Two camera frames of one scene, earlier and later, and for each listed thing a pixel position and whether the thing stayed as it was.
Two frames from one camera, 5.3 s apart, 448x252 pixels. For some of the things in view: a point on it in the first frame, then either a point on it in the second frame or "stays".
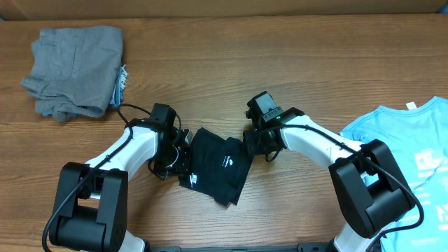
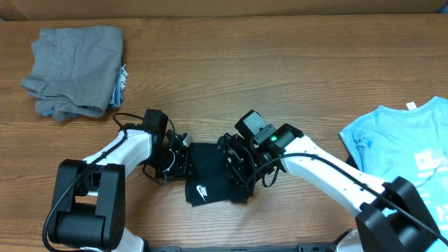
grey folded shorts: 75,70 stays
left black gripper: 182,169 stays
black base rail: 299,248 stays
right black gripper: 252,141 to 234,162
